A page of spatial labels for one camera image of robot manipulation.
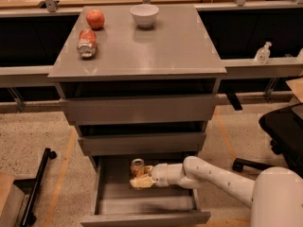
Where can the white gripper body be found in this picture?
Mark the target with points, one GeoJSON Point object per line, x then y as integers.
{"type": "Point", "coordinates": [160, 173]}

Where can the orange patterned drink can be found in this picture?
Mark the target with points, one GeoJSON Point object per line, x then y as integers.
{"type": "Point", "coordinates": [138, 167]}

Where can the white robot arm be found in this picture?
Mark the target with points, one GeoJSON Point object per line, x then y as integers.
{"type": "Point", "coordinates": [275, 196]}

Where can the grey open bottom drawer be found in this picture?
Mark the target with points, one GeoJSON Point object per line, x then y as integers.
{"type": "Point", "coordinates": [116, 204]}

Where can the grey middle drawer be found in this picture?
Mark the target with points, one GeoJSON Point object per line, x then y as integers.
{"type": "Point", "coordinates": [142, 143]}

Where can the grey top drawer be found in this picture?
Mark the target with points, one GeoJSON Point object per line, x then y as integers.
{"type": "Point", "coordinates": [138, 109]}

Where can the grey drawer cabinet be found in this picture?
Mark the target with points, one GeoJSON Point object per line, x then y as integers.
{"type": "Point", "coordinates": [173, 57]}

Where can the red can lying sideways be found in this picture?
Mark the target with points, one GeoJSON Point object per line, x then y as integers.
{"type": "Point", "coordinates": [87, 43]}

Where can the black office chair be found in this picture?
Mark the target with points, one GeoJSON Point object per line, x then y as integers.
{"type": "Point", "coordinates": [285, 127]}

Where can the wooden box corner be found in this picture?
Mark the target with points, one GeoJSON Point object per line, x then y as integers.
{"type": "Point", "coordinates": [11, 198]}

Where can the clear sanitizer pump bottle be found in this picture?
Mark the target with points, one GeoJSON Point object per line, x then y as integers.
{"type": "Point", "coordinates": [263, 54]}

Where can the white ceramic bowl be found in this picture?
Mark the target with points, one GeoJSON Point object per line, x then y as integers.
{"type": "Point", "coordinates": [144, 15]}

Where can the red apple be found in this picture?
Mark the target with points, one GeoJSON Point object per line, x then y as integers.
{"type": "Point", "coordinates": [95, 18]}

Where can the black wheeled cart frame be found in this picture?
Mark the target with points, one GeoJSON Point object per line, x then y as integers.
{"type": "Point", "coordinates": [31, 188]}

